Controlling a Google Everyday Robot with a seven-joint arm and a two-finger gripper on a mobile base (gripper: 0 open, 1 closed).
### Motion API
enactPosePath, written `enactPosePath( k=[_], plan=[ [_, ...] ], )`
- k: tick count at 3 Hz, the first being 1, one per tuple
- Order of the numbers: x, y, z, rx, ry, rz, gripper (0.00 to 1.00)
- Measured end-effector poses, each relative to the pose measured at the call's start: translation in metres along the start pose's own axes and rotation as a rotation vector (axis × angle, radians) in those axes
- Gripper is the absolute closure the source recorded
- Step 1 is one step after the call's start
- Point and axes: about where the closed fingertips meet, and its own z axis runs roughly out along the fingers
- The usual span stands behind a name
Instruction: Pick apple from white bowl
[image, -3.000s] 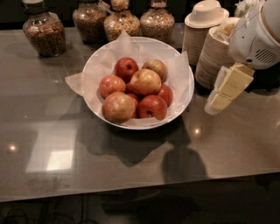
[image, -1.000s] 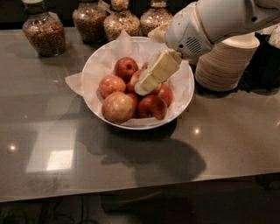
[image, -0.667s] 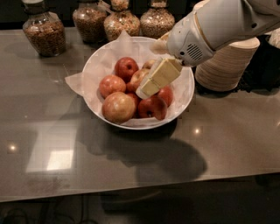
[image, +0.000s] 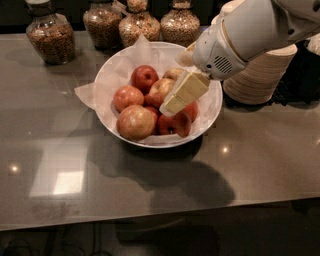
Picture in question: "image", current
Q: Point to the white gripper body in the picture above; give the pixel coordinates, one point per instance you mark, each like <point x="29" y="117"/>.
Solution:
<point x="215" y="53"/>

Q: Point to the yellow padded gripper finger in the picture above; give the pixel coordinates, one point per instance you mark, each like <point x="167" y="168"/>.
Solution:
<point x="189" y="87"/>

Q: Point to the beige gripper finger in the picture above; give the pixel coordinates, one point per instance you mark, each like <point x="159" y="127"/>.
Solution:
<point x="185" y="58"/>

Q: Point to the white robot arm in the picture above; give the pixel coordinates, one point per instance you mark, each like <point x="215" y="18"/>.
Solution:
<point x="274" y="24"/>

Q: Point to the yellow-green back right apple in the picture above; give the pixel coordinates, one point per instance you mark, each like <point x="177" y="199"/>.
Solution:
<point x="173" y="73"/>

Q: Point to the red right apple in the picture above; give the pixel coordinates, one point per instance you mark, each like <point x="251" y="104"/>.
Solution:
<point x="192" y="110"/>

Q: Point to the small red hidden apple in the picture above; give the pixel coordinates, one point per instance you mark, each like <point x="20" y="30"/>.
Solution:
<point x="148" y="105"/>

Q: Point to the dark red front apple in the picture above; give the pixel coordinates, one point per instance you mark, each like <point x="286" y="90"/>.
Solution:
<point x="179" y="124"/>

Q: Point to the dark red apple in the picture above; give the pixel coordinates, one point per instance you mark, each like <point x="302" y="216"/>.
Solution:
<point x="143" y="77"/>
<point x="179" y="124"/>

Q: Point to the dark red back apple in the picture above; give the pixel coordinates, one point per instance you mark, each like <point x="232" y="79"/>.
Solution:
<point x="143" y="77"/>

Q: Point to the red-yellow left apple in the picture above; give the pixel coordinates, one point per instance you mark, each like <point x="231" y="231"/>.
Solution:
<point x="126" y="96"/>

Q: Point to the large yellow-red front apple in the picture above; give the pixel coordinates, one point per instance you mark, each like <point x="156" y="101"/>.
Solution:
<point x="135" y="123"/>

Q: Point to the white bowl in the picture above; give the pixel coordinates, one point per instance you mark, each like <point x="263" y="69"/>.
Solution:
<point x="210" y="110"/>

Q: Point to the back stack paper bowls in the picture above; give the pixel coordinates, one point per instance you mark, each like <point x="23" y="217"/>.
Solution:
<point x="226" y="9"/>

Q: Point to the stack paper bowls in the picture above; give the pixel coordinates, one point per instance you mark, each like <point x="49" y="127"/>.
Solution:
<point x="226" y="9"/>
<point x="257" y="82"/>

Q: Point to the glass cereal jar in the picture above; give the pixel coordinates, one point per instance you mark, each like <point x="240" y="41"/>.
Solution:
<point x="50" y="33"/>
<point x="138" y="22"/>
<point x="180" y="25"/>
<point x="102" y="21"/>

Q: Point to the front stack paper bowls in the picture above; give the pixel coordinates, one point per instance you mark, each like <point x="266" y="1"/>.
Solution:
<point x="257" y="82"/>

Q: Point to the white paper liner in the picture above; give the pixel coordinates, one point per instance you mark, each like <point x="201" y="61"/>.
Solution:
<point x="110" y="80"/>

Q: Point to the leftmost glass cereal jar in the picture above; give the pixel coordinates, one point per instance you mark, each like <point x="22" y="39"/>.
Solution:
<point x="50" y="33"/>

